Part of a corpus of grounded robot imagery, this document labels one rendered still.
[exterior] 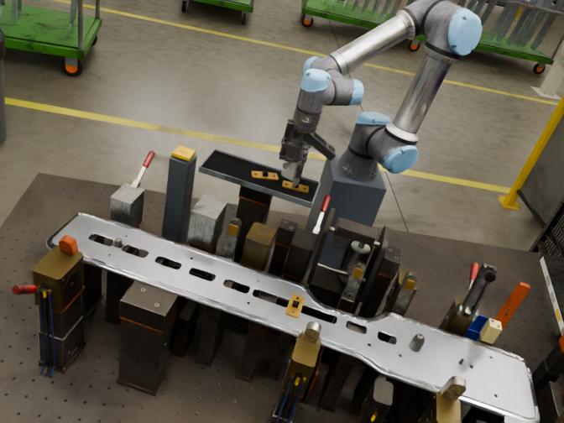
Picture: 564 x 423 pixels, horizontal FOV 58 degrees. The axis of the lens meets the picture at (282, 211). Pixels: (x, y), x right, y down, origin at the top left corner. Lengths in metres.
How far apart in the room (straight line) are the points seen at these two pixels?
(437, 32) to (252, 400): 1.20
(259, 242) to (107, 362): 0.56
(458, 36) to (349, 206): 0.69
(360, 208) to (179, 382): 0.87
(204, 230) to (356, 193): 0.62
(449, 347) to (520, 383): 0.20
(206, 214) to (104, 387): 0.55
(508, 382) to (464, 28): 0.98
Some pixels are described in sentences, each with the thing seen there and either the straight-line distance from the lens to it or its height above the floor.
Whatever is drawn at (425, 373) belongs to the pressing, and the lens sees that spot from 1.42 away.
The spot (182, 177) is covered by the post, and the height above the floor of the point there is 1.09.
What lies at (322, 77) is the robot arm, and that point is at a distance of 1.41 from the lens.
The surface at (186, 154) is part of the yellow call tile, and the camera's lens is 1.65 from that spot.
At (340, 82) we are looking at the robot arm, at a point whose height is 1.51.
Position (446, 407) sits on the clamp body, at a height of 1.04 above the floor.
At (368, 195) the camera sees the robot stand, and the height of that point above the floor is 1.06.
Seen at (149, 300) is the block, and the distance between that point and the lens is 1.32.
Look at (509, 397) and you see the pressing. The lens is 1.50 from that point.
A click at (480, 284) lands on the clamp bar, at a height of 1.15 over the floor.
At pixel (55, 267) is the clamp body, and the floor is 1.06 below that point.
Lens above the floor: 1.99
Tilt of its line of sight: 34 degrees down
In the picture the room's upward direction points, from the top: 15 degrees clockwise
